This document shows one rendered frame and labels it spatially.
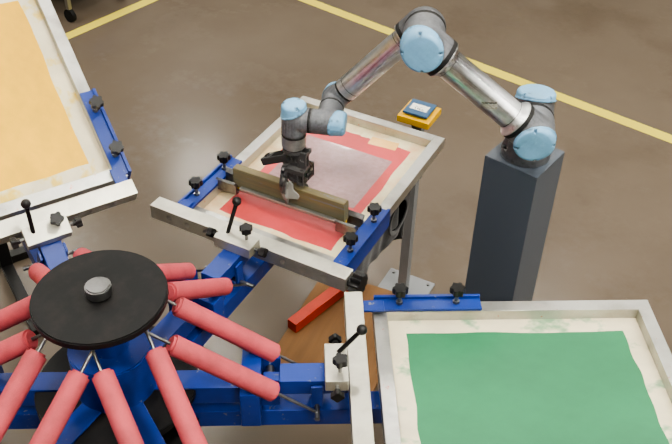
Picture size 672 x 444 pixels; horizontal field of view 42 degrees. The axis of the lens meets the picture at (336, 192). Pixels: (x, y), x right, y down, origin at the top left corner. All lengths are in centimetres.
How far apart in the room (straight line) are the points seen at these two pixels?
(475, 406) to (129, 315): 90
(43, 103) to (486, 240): 147
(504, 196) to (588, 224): 176
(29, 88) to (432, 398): 154
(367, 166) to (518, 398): 106
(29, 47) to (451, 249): 217
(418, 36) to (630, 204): 255
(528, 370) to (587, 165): 260
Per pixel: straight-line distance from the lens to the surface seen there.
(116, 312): 203
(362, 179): 296
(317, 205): 271
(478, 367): 239
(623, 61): 596
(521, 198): 271
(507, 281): 293
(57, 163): 276
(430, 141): 312
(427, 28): 234
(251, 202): 287
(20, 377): 208
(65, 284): 212
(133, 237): 427
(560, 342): 251
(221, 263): 252
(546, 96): 259
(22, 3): 304
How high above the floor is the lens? 274
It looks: 38 degrees down
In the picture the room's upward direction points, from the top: 1 degrees clockwise
